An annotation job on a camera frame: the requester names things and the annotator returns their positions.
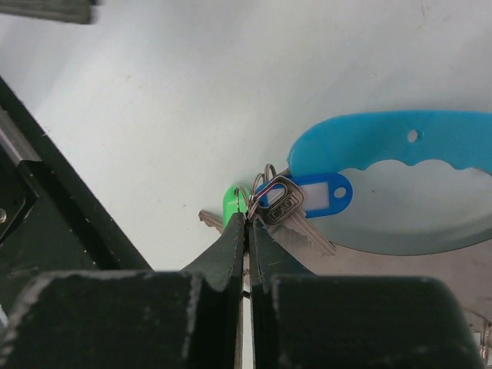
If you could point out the blue key tag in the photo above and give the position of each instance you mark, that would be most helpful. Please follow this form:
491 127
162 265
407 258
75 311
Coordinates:
324 194

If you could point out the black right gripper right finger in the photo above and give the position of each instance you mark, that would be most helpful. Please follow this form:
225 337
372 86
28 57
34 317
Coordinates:
302 320

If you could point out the left aluminium frame post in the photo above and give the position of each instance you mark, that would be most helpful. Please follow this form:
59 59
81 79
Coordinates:
68 11

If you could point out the green key tag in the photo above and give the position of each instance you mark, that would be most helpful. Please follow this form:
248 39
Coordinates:
236 199

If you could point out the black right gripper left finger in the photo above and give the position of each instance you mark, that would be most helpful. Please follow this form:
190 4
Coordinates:
134 319

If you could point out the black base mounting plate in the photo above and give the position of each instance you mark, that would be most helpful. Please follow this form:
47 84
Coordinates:
50 220

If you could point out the silver key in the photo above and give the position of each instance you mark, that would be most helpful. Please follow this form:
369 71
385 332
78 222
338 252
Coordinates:
279 204
211 220

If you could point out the large metal keyring blue handle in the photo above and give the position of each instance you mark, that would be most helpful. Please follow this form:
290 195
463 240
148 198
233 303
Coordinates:
420 179

